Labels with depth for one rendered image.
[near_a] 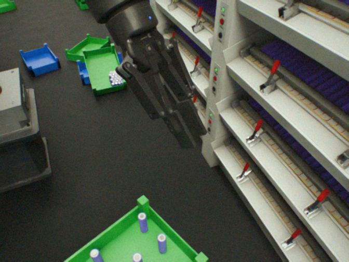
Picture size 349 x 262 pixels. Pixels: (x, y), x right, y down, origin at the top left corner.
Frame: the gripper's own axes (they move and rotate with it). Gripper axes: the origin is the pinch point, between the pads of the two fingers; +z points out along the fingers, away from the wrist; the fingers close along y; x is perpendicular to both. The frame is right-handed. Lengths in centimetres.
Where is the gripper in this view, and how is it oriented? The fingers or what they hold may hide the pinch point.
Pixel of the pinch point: (186, 125)
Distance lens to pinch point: 45.1
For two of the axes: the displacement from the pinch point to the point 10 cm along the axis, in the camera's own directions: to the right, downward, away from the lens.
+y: -5.5, 5.3, -6.5
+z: 4.6, 8.4, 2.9
